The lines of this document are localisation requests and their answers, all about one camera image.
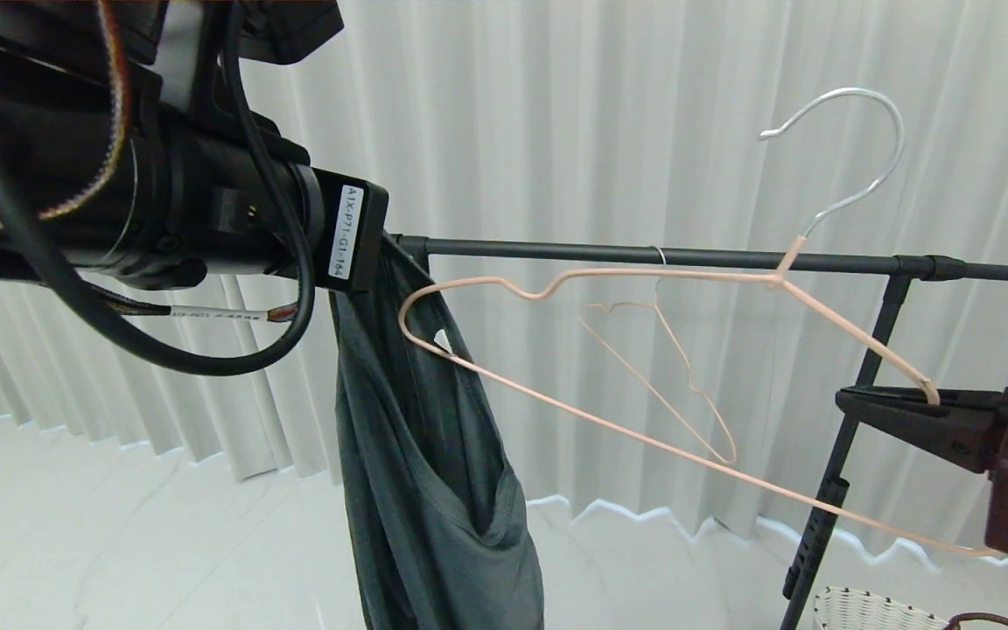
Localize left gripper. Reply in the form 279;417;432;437
123;131;389;294

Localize pink clothes hanger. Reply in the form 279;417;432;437
576;248;739;466
397;86;1008;558

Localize dark grey t-shirt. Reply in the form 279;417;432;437
329;232;547;630

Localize white laundry basket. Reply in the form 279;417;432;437
812;586;1008;630

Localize black clothes rack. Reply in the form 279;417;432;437
395;234;1008;630

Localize white curtain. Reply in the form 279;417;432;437
0;0;1008;570

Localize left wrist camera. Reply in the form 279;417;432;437
150;0;346;115

